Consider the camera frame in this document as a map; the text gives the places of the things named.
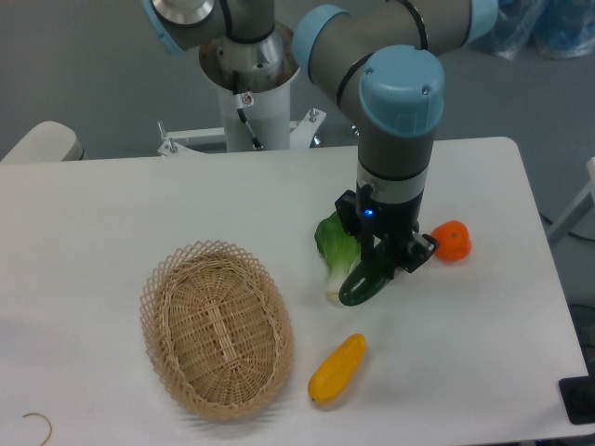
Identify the green bok choy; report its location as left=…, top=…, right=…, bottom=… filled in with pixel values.
left=314, top=212, right=360, bottom=302

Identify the tan rubber band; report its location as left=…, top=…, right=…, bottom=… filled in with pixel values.
left=21, top=412, right=54, bottom=446

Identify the white table frame at right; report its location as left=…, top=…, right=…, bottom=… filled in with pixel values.
left=546, top=157, right=594, bottom=246

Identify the woven wicker basket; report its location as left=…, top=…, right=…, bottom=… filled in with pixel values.
left=140, top=241, right=294, bottom=421

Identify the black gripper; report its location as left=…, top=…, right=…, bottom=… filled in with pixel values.
left=335, top=184, right=439, bottom=281

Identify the orange tangerine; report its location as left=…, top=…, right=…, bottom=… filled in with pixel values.
left=430, top=220, right=472, bottom=262

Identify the yellow squash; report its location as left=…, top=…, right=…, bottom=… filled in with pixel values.
left=307, top=334, right=367, bottom=405

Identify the dark green cucumber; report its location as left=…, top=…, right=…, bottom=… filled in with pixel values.
left=338, top=242, right=396, bottom=307

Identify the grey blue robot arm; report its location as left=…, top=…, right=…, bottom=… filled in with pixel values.
left=143, top=1, right=498, bottom=278

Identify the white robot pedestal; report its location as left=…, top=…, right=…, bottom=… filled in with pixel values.
left=158, top=22, right=326, bottom=157

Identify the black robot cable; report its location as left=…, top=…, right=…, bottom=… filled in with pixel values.
left=231, top=69, right=264, bottom=151

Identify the black device at table edge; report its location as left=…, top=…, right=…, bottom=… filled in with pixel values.
left=559, top=376, right=594, bottom=426

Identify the beige chair back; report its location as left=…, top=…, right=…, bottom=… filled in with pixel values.
left=1, top=121, right=88, bottom=164

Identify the blue plastic bag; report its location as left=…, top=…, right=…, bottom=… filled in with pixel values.
left=477, top=0, right=594, bottom=60

